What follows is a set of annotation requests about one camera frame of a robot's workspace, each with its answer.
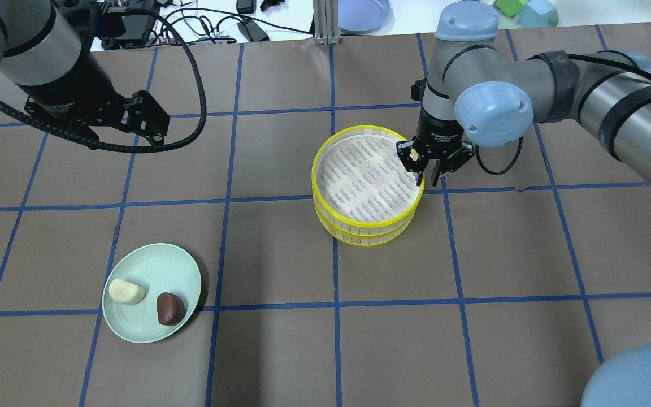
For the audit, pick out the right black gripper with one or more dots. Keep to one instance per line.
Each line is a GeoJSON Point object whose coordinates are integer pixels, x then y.
{"type": "Point", "coordinates": [437, 129]}

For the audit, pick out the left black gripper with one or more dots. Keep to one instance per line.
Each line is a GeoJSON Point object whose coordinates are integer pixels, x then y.
{"type": "Point", "coordinates": [79, 85]}

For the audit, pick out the yellow steamer layer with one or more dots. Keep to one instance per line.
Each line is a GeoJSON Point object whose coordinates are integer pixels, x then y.
{"type": "Point", "coordinates": [358, 179]}
{"type": "Point", "coordinates": [361, 236]}

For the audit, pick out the white bun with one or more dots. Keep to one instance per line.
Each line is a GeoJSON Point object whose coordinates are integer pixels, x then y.
{"type": "Point", "coordinates": [125, 293]}

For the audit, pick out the brown bun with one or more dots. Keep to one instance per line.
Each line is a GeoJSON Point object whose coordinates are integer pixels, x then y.
{"type": "Point", "coordinates": [170, 309]}

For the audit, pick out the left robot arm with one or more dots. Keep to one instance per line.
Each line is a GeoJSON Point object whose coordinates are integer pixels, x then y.
{"type": "Point", "coordinates": [50, 80]}

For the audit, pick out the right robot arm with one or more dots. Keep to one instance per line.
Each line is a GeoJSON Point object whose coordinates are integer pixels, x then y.
{"type": "Point", "coordinates": [472, 98]}

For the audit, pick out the blue plate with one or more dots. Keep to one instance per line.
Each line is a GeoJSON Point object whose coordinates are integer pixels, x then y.
{"type": "Point", "coordinates": [362, 17]}

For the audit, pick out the black power adapter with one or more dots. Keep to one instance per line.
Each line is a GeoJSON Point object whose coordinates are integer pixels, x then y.
{"type": "Point", "coordinates": [251, 31]}

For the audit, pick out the green plate with blocks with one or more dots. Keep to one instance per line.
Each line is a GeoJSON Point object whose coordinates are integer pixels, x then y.
{"type": "Point", "coordinates": [509, 22]}

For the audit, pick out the light green plate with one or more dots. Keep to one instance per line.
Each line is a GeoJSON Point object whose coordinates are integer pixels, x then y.
{"type": "Point", "coordinates": [158, 268]}

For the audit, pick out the green foam block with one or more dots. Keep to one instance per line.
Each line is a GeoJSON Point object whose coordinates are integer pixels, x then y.
{"type": "Point", "coordinates": [510, 8]}

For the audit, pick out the blue foam block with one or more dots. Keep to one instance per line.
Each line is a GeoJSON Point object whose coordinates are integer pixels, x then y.
{"type": "Point", "coordinates": [538, 14]}

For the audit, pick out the aluminium frame post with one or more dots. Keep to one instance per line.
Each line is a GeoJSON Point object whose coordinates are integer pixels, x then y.
{"type": "Point", "coordinates": [325, 19]}

